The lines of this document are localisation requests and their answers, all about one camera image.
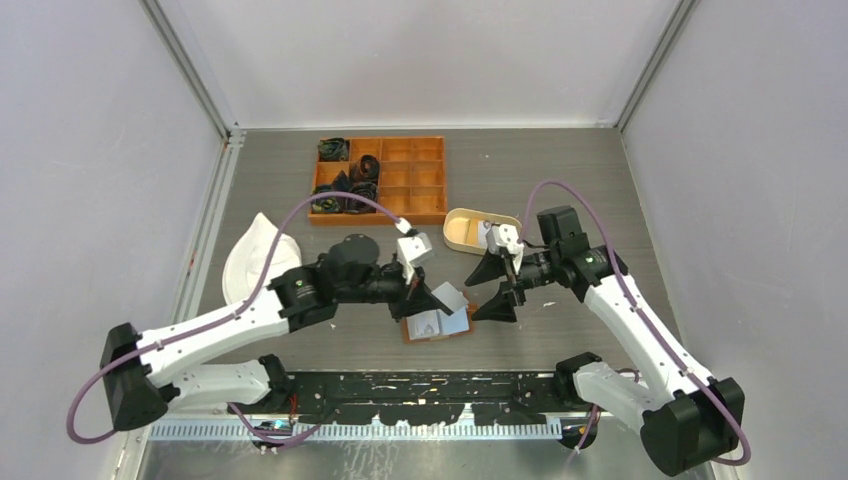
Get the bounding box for aluminium frame rail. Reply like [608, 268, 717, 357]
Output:
[122, 370, 727, 444]

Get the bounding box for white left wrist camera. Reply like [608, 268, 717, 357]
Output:
[396, 232, 434, 285]

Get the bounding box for beige oval tray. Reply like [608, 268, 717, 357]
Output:
[442, 208, 522, 255]

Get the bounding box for white cloth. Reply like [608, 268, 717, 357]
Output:
[221, 212, 302, 304]

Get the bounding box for orange wooden compartment box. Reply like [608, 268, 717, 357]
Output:
[310, 136, 448, 225]

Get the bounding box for brown leather card holder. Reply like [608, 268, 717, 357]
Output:
[401, 303, 477, 344]

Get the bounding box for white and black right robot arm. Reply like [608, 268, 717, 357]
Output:
[465, 206, 745, 476]

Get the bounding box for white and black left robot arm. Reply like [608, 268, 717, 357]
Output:
[101, 233, 454, 431]

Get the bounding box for white credit card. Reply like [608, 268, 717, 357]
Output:
[466, 218, 493, 248]
[431, 282, 469, 315]

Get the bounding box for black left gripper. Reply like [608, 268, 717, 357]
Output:
[336, 260, 440, 323]

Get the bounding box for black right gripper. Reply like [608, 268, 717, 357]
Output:
[464, 247, 560, 323]

